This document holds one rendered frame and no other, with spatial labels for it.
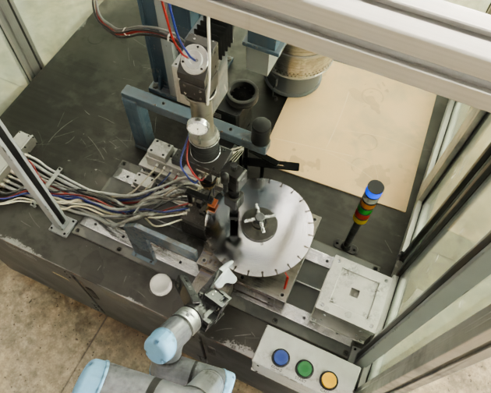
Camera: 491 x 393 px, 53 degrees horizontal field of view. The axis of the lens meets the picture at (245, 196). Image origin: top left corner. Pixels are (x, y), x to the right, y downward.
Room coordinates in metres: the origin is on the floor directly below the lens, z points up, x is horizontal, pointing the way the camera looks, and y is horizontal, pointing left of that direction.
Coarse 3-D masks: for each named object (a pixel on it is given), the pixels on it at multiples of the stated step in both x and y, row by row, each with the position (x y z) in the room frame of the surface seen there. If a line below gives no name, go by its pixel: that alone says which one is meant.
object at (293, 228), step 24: (264, 192) 0.75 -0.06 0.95; (288, 192) 0.76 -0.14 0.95; (216, 216) 0.66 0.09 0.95; (240, 216) 0.67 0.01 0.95; (288, 216) 0.67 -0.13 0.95; (216, 240) 0.58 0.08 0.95; (240, 240) 0.59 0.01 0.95; (288, 240) 0.59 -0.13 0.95; (240, 264) 0.51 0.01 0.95; (264, 264) 0.51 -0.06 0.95
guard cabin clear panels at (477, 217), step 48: (48, 0) 1.63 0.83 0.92; (480, 0) 1.48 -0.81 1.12; (0, 48) 1.35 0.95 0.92; (48, 48) 1.54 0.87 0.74; (0, 96) 1.25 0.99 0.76; (480, 144) 0.72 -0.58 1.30; (432, 192) 0.82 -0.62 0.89; (480, 192) 0.52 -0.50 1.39; (432, 240) 0.55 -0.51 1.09; (480, 288) 0.27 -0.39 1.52; (432, 336) 0.24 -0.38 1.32
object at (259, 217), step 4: (256, 204) 0.68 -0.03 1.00; (256, 208) 0.67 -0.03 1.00; (256, 212) 0.66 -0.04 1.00; (256, 216) 0.64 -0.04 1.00; (260, 216) 0.64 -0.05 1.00; (264, 216) 0.64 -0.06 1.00; (268, 216) 0.65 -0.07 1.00; (272, 216) 0.65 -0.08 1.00; (244, 220) 0.63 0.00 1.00; (248, 220) 0.63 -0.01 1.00; (252, 220) 0.63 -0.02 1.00; (256, 220) 0.63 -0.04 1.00; (260, 220) 0.63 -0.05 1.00; (264, 220) 0.64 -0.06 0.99; (256, 224) 0.63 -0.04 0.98; (260, 224) 0.62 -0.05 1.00; (264, 232) 0.59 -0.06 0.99
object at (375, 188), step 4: (372, 180) 0.69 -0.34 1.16; (376, 180) 0.69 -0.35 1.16; (368, 184) 0.67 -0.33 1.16; (372, 184) 0.67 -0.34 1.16; (376, 184) 0.67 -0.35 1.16; (380, 184) 0.67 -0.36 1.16; (368, 188) 0.66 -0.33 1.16; (372, 188) 0.66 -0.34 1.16; (376, 188) 0.66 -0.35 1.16; (380, 188) 0.66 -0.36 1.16; (368, 192) 0.66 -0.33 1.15; (372, 192) 0.65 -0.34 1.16; (376, 192) 0.65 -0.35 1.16; (380, 192) 0.65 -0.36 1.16; (368, 196) 0.65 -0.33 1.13; (372, 196) 0.65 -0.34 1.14; (376, 196) 0.65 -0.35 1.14
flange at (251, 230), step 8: (264, 208) 0.69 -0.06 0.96; (248, 216) 0.66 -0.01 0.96; (248, 224) 0.64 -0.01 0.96; (264, 224) 0.63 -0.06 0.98; (272, 224) 0.64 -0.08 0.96; (248, 232) 0.61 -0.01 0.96; (256, 232) 0.61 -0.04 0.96; (272, 232) 0.61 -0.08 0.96; (256, 240) 0.59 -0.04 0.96; (264, 240) 0.59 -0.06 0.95
